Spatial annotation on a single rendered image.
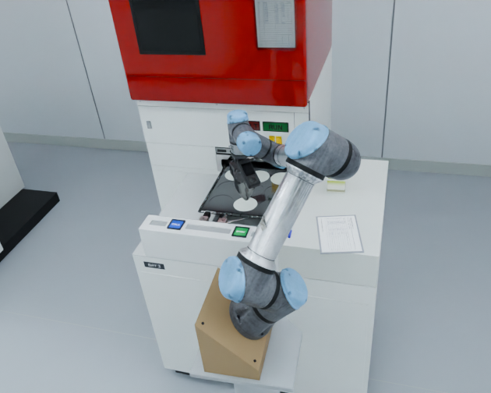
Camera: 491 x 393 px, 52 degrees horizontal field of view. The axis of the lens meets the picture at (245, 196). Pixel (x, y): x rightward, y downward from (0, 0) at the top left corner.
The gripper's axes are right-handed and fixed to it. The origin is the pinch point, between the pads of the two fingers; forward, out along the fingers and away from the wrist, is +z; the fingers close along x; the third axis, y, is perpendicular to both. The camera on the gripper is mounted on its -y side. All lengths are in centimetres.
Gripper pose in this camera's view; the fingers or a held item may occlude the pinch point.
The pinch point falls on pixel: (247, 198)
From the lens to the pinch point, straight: 193.0
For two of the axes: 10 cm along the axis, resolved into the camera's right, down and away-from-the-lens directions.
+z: 0.8, 8.2, 5.7
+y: -3.6, -5.1, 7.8
